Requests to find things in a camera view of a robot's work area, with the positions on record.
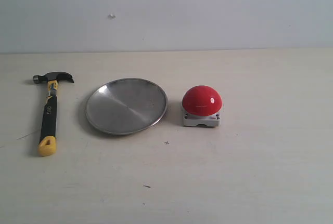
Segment black yellow claw hammer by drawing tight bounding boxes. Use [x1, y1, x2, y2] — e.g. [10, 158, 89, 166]
[33, 71, 74, 156]

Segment round metal plate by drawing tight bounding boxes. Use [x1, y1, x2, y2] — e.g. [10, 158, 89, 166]
[85, 78, 168, 136]

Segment red dome push button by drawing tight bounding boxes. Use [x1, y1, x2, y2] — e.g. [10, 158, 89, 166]
[182, 85, 224, 127]

